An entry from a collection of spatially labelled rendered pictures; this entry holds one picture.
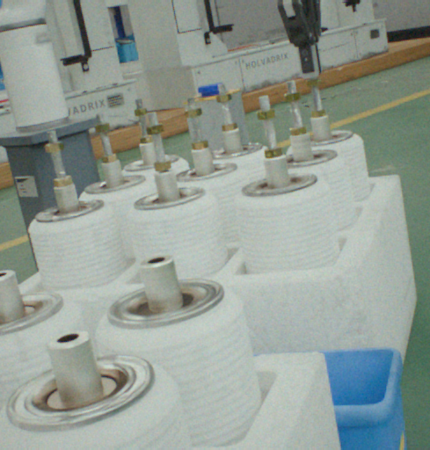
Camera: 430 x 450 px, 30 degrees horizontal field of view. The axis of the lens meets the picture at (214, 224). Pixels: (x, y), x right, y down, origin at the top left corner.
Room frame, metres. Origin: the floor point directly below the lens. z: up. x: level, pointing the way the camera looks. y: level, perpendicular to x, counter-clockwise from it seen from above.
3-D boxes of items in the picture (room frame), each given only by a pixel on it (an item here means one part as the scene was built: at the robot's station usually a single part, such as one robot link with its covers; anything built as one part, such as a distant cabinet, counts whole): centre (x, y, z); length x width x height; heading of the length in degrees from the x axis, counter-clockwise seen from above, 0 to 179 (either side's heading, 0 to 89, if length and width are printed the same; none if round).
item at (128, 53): (7.04, 0.47, 0.36); 0.50 x 0.38 x 0.21; 42
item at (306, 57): (0.98, -0.15, 0.36); 0.03 x 0.01 x 0.05; 158
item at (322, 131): (1.00, -0.15, 0.26); 0.02 x 0.02 x 0.03
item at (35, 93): (1.44, 0.26, 0.39); 0.09 x 0.09 x 0.17; 41
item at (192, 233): (0.82, 0.04, 0.16); 0.10 x 0.10 x 0.18
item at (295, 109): (0.89, -0.11, 0.30); 0.01 x 0.01 x 0.08; 50
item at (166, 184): (0.82, 0.04, 0.26); 0.02 x 0.02 x 0.03
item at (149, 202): (0.82, 0.04, 0.25); 0.08 x 0.08 x 0.01
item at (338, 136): (1.00, -0.15, 0.25); 0.08 x 0.08 x 0.01
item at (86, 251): (0.86, 0.15, 0.16); 0.10 x 0.10 x 0.18
